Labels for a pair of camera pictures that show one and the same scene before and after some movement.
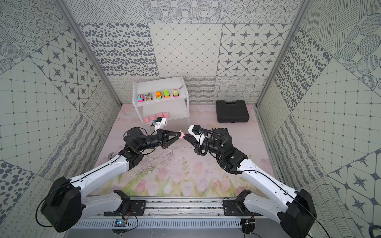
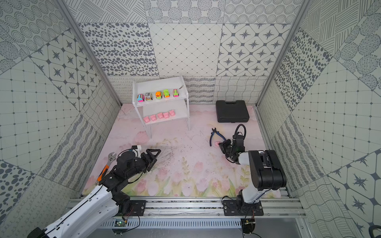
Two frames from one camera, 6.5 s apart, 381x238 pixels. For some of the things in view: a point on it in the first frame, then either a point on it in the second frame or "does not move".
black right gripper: [194, 143] → [223, 146]
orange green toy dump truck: [166, 93] does not move
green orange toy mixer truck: [158, 95] does not move
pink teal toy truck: [140, 97] does not move
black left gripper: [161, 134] → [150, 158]
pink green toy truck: [175, 94] does not move
